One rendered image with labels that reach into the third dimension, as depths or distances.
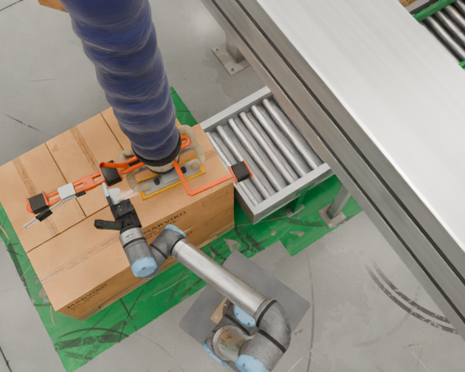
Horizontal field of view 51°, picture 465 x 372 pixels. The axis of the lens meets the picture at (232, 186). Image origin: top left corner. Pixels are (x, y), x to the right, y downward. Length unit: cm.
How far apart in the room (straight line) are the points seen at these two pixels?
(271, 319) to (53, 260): 167
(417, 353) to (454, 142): 321
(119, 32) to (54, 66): 291
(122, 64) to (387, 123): 125
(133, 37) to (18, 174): 200
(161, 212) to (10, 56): 239
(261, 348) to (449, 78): 142
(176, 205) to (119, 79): 109
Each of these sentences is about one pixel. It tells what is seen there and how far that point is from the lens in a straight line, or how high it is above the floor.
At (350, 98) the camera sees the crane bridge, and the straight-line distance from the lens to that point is 39.
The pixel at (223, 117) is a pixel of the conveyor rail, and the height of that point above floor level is 59.
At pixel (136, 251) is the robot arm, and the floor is 162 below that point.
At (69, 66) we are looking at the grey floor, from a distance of 431.
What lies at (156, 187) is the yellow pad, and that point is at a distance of 243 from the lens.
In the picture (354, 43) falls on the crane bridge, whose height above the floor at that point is 305.
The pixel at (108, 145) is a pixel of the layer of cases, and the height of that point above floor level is 54.
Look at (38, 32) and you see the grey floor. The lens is 460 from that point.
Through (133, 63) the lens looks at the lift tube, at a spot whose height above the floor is 211.
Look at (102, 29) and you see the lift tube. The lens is 146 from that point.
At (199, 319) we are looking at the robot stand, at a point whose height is 75.
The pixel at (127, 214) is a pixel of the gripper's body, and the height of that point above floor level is 159.
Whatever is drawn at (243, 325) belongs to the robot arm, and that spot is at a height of 106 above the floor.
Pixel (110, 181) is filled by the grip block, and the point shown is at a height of 126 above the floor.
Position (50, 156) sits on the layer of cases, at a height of 54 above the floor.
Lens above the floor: 338
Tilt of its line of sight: 69 degrees down
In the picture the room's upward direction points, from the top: 1 degrees counter-clockwise
